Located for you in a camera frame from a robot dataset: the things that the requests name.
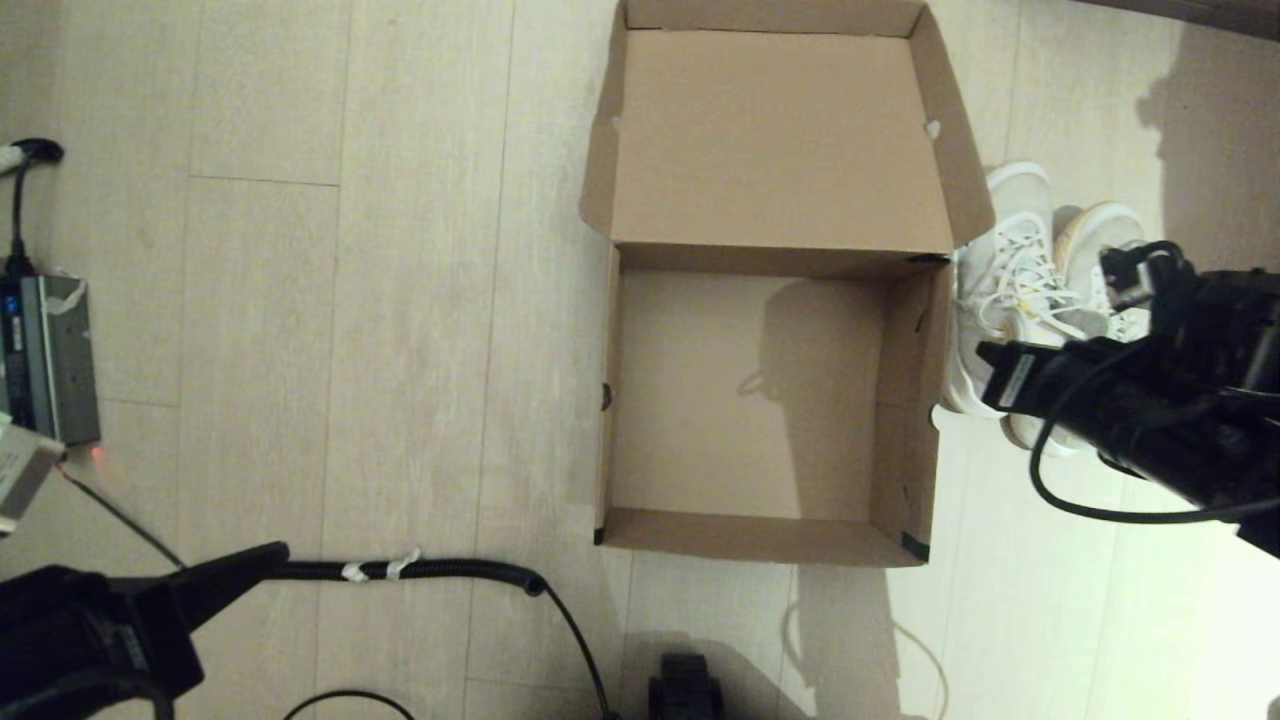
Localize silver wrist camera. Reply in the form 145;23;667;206
1100;243;1166;311
0;422;64;537

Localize thin white floor cable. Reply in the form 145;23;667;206
783;585;948;720

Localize brown cardboard shoe box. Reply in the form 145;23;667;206
578;0;996;568

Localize black corrugated cable conduit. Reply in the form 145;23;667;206
260;557;619;720

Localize thin black looped cable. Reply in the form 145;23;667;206
283;689;417;720

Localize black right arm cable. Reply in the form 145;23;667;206
1030;345;1280;526

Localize black plug with cable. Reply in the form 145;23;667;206
0;138;65;276

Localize thin black power wire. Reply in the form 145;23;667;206
58;462;188;573

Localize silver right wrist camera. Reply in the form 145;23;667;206
1100;243;1166;311

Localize white lace-up sneaker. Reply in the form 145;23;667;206
1003;201;1151;458
943;161;1086;419

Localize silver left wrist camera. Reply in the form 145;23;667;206
0;422;64;537

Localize grey power supply box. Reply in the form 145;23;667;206
0;272;101;447

